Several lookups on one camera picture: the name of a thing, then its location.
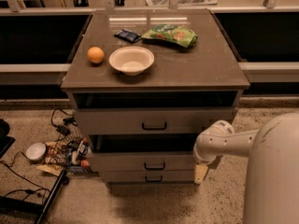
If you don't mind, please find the grey drawer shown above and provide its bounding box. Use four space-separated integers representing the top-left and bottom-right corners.
88 133 197 172
100 170 194 183
74 107 237 135

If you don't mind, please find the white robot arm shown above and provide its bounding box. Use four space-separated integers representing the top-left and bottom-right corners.
193 112 299 224

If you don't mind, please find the grey bottom drawer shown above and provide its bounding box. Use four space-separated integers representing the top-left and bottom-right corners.
100 170 194 183

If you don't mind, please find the grey drawer cabinet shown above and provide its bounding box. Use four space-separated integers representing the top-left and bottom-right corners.
60 8 250 189

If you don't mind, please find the grey top drawer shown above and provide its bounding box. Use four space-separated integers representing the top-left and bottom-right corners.
74 107 237 135

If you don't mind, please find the pile of snack packages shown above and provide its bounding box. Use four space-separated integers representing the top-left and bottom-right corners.
37 138 92 175

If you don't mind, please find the white paper bowl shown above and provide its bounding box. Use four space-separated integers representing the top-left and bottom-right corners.
109 46 155 76

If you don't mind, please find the green chip bag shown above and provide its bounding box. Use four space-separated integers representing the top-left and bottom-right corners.
141 24 197 48

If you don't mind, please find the dark blue snack packet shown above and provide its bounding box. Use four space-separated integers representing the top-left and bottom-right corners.
114 29 141 44

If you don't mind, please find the orange fruit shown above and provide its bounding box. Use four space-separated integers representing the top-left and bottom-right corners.
87 47 105 63

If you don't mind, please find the black power adapter with cable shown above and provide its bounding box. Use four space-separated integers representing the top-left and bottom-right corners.
50 108 77 136

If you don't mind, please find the black floor cable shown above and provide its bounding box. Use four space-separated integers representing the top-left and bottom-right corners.
0 150 51 201

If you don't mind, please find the black stand frame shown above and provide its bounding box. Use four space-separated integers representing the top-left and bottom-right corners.
0 170 68 224

